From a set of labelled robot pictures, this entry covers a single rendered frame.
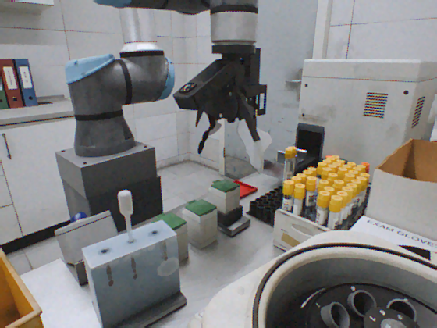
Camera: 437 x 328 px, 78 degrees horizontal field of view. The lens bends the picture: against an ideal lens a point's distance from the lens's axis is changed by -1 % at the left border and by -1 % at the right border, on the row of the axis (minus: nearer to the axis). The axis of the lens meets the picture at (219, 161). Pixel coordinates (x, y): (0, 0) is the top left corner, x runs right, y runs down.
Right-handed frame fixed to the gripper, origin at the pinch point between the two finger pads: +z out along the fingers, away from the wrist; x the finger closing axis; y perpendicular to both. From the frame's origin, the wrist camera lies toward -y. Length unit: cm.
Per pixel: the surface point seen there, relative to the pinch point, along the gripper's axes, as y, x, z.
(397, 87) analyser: 37.8, -17.4, -12.1
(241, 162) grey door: 168, 129, 77
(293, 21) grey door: 166, 82, -44
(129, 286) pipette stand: -23.9, -7.1, 6.3
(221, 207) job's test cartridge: -2.0, -1.2, 7.5
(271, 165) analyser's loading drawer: 21.3, 3.4, 7.1
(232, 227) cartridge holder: -1.9, -4.0, 10.5
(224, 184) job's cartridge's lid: -0.1, -0.2, 3.8
